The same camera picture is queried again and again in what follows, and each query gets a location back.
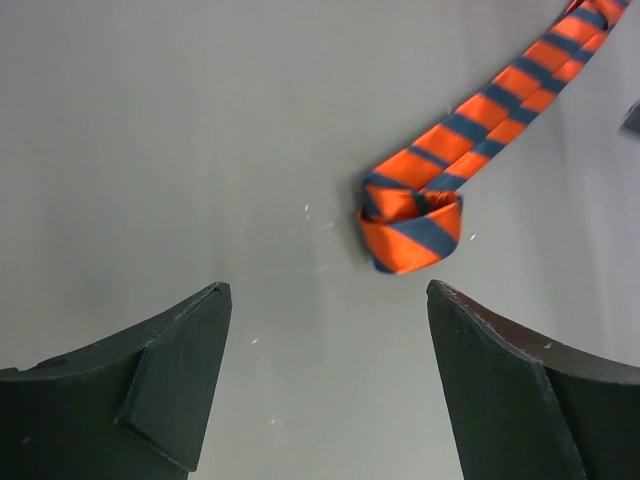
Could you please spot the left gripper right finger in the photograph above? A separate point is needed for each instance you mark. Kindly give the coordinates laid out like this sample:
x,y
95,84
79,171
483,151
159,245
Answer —
x,y
525,406

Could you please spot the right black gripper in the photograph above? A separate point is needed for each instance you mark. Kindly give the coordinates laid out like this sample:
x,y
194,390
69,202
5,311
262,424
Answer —
x,y
631,122

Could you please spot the orange navy striped tie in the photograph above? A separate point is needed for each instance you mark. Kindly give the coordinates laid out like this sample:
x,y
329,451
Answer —
x,y
411,216

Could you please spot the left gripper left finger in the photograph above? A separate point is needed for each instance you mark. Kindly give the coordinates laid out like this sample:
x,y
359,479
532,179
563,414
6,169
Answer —
x,y
134,405

